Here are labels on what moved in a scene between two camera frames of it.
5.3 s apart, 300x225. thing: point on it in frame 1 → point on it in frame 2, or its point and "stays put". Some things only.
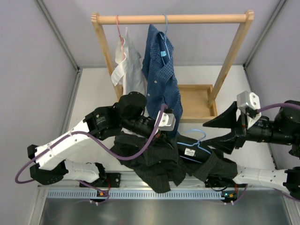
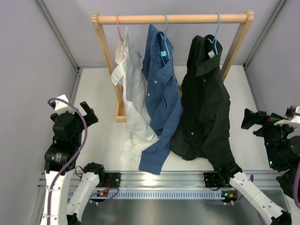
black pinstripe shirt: x=170 y=158 → x=204 y=131
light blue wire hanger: x=198 y=143 → x=216 y=34
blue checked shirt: x=160 y=87 stays put
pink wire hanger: x=121 y=38 stays put
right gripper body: x=243 y=133 → x=273 y=134
